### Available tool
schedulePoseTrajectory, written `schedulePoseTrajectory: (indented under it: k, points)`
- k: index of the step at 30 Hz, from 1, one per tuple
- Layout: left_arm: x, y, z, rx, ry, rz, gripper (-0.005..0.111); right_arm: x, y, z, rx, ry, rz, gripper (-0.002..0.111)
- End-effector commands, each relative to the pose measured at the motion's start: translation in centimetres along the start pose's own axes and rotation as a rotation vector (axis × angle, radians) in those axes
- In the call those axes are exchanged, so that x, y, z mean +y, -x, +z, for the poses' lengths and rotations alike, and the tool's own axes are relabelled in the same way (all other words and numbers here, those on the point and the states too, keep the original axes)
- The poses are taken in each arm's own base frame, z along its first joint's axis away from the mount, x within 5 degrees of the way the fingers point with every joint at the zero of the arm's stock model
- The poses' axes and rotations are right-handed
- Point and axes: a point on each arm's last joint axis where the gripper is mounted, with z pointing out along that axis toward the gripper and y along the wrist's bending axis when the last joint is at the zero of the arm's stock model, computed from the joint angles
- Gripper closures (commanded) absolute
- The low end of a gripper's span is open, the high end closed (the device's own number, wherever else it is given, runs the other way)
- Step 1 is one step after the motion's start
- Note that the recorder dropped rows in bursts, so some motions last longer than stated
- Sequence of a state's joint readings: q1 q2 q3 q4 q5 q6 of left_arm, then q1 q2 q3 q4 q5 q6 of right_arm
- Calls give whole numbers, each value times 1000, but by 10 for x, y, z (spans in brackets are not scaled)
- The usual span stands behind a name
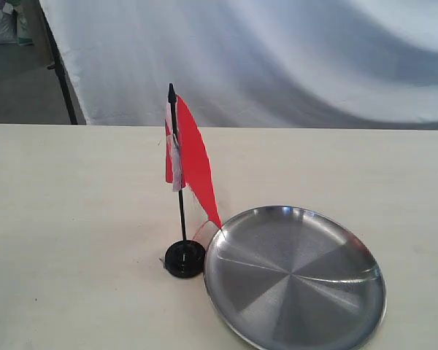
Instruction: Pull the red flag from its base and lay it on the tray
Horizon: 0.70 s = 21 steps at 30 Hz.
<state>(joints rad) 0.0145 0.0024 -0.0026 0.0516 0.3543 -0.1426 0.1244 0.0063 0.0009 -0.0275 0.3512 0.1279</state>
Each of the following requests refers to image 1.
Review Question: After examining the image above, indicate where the red flag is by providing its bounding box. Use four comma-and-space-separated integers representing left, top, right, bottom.
164, 84, 222, 241

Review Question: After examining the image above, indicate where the black round flag base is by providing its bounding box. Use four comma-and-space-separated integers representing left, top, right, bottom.
164, 240, 206, 279

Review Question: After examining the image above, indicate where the white backdrop cloth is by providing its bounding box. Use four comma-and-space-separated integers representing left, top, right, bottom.
41, 1, 438, 129

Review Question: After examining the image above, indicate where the round stainless steel plate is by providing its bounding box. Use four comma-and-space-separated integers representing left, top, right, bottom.
204, 206, 387, 349

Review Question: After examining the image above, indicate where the black backdrop stand pole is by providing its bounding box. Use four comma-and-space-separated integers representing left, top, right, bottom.
39, 5, 78, 125

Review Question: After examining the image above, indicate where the white sack in background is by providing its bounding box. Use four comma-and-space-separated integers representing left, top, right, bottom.
0, 0, 33, 46

